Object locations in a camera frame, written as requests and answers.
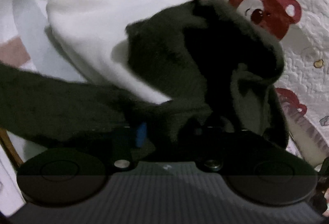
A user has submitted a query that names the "white folded garment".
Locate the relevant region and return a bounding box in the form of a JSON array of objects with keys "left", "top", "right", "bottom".
[{"left": 46, "top": 0, "right": 190, "bottom": 104}]

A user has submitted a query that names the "dark green knit sweater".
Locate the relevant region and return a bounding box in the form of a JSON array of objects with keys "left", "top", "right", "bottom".
[{"left": 1, "top": 0, "right": 288, "bottom": 149}]

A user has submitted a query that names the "checked pastel bed sheet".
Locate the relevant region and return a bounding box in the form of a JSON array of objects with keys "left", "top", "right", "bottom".
[{"left": 0, "top": 0, "right": 109, "bottom": 217}]

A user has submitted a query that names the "white quilt with red bears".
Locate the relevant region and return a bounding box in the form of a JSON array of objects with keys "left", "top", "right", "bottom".
[{"left": 228, "top": 0, "right": 328, "bottom": 166}]

